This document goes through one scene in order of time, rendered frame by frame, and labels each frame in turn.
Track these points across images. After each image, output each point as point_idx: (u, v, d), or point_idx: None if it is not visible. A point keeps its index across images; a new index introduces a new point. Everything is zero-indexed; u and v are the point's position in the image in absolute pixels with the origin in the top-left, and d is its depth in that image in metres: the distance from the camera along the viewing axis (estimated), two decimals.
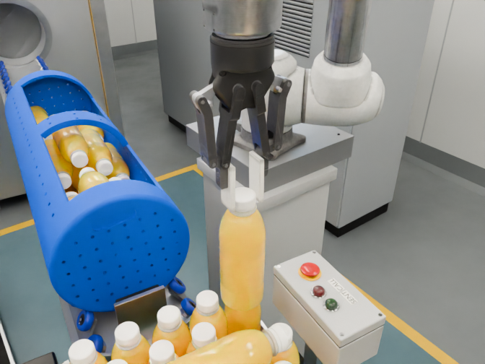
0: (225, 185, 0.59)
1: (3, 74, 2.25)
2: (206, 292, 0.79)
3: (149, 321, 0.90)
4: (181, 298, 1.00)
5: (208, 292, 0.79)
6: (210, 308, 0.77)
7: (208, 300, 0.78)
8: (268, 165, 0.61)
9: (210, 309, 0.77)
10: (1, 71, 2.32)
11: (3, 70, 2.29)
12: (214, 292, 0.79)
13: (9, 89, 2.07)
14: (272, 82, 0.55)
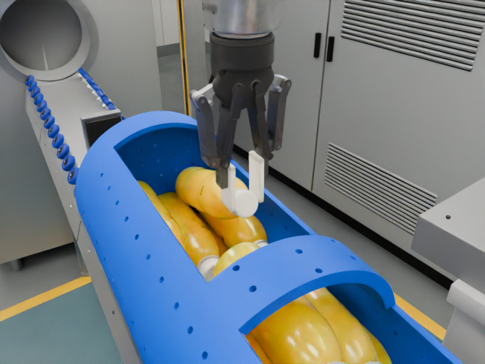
0: (225, 185, 0.59)
1: (36, 97, 1.55)
2: None
3: None
4: None
5: None
6: None
7: None
8: (268, 165, 0.62)
9: None
10: (32, 91, 1.61)
11: (36, 89, 1.59)
12: None
13: (50, 121, 1.37)
14: (272, 81, 0.55)
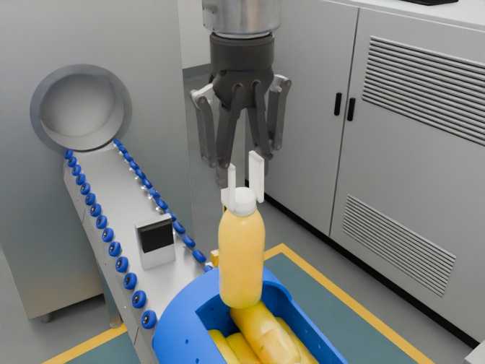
0: (225, 185, 0.59)
1: (79, 177, 1.63)
2: (240, 189, 0.64)
3: None
4: None
5: (244, 189, 0.64)
6: (247, 205, 0.61)
7: (245, 197, 0.62)
8: (268, 165, 0.62)
9: (247, 207, 0.62)
10: (73, 168, 1.69)
11: (77, 168, 1.67)
12: (251, 189, 0.64)
13: (97, 210, 1.45)
14: (272, 81, 0.55)
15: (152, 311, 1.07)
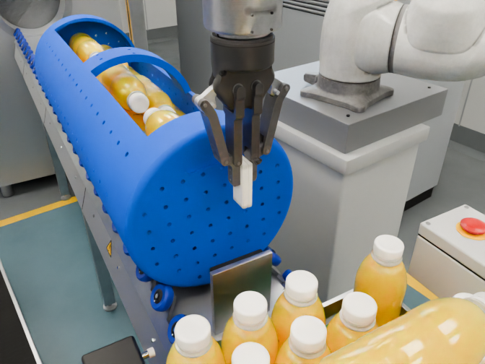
0: None
1: (21, 40, 2.04)
2: None
3: None
4: (276, 271, 0.79)
5: None
6: None
7: None
8: (228, 171, 0.60)
9: None
10: (17, 37, 2.10)
11: (21, 36, 2.08)
12: None
13: (29, 53, 1.85)
14: (211, 87, 0.53)
15: None
